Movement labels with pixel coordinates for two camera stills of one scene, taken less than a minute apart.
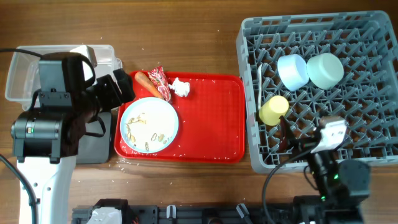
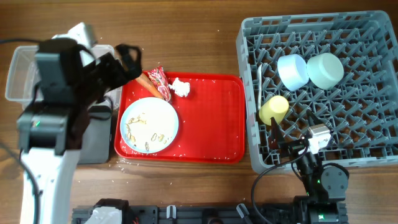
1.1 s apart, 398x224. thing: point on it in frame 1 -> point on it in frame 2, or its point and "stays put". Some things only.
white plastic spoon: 259,86 stays put
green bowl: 325,71 stays put
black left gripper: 107,83 -> 108,63
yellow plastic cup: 275,106 stays put
